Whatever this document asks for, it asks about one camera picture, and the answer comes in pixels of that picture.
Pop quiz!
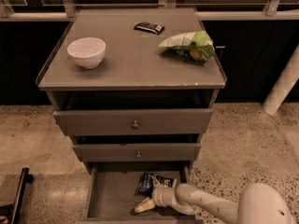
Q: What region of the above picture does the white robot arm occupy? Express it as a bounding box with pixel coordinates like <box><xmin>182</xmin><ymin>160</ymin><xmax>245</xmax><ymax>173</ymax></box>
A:
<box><xmin>135</xmin><ymin>94</ymin><xmax>299</xmax><ymax>224</ymax></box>

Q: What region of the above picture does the black snack bar wrapper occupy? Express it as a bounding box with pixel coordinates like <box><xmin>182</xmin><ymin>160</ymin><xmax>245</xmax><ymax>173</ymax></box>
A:
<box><xmin>134</xmin><ymin>22</ymin><xmax>164</xmax><ymax>35</ymax></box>

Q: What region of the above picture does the middle drawer metal knob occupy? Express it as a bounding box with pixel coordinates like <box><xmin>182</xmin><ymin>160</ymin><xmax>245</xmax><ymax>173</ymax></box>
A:
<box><xmin>135</xmin><ymin>151</ymin><xmax>142</xmax><ymax>159</ymax></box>

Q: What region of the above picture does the top grey drawer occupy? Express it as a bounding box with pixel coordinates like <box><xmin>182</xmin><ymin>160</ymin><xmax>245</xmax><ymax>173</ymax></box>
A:
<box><xmin>53</xmin><ymin>108</ymin><xmax>212</xmax><ymax>136</ymax></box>

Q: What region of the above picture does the drawer metal knob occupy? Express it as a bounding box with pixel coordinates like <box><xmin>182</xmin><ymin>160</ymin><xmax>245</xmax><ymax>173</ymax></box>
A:
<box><xmin>135</xmin><ymin>151</ymin><xmax>142</xmax><ymax>159</ymax></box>
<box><xmin>132</xmin><ymin>120</ymin><xmax>139</xmax><ymax>129</ymax></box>

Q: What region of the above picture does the metal window railing frame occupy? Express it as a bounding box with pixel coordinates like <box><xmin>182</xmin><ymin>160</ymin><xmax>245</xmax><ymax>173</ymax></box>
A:
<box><xmin>0</xmin><ymin>0</ymin><xmax>299</xmax><ymax>21</ymax></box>

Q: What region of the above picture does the black object at floor corner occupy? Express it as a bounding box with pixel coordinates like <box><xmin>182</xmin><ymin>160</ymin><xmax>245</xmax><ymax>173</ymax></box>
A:
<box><xmin>0</xmin><ymin>167</ymin><xmax>34</xmax><ymax>224</ymax></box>

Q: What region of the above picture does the blue chip bag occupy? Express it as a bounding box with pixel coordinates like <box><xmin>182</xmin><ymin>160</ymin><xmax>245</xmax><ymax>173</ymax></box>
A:
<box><xmin>137</xmin><ymin>173</ymin><xmax>177</xmax><ymax>195</ymax></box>

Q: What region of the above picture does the middle grey drawer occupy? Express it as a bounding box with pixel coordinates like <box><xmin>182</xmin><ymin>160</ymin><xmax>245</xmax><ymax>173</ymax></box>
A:
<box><xmin>73</xmin><ymin>143</ymin><xmax>201</xmax><ymax>162</ymax></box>

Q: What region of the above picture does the grey drawer cabinet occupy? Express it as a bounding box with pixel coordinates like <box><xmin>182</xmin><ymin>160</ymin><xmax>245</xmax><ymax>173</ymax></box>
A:
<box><xmin>35</xmin><ymin>7</ymin><xmax>227</xmax><ymax>224</ymax></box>

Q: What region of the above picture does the green chip bag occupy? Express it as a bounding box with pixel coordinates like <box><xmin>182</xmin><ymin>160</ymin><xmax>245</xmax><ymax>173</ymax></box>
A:
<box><xmin>158</xmin><ymin>30</ymin><xmax>215</xmax><ymax>64</ymax></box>

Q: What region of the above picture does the top drawer metal knob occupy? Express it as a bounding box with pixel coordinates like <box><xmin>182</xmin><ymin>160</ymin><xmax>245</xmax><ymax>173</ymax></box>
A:
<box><xmin>132</xmin><ymin>120</ymin><xmax>139</xmax><ymax>129</ymax></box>

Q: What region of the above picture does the white ceramic bowl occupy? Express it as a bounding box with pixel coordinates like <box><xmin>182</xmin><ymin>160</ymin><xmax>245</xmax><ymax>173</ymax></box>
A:
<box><xmin>67</xmin><ymin>37</ymin><xmax>106</xmax><ymax>69</ymax></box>

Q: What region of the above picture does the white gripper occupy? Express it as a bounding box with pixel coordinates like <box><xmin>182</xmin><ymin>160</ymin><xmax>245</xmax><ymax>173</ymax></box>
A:
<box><xmin>135</xmin><ymin>175</ymin><xmax>178</xmax><ymax>213</ymax></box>

